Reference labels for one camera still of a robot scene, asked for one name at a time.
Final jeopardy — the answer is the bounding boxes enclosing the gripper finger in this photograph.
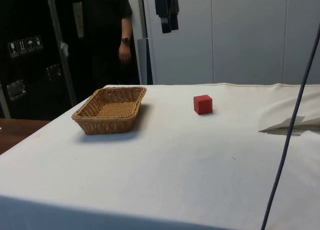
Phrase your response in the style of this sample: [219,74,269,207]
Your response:
[153,0,173,34]
[170,0,181,31]

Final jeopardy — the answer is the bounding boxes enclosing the red cube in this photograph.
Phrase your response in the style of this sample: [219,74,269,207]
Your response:
[193,94,214,115]

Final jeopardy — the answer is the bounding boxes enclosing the wicker basket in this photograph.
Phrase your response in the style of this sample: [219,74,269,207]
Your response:
[71,86,148,136]

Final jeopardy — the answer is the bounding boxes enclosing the grey leaning panel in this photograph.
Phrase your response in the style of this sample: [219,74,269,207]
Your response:
[136,38,154,86]

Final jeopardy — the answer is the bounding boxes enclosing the person in black clothes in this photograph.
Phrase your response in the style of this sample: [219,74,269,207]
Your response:
[81,0,134,88]

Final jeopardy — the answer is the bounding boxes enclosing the pale lockers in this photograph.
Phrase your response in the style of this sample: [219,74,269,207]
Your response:
[138,0,320,86]

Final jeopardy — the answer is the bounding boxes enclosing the black cabinet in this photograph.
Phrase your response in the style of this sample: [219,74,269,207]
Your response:
[0,0,141,121]

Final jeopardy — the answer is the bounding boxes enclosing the dark blue cable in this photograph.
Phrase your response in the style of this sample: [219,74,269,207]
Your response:
[260,21,320,230]

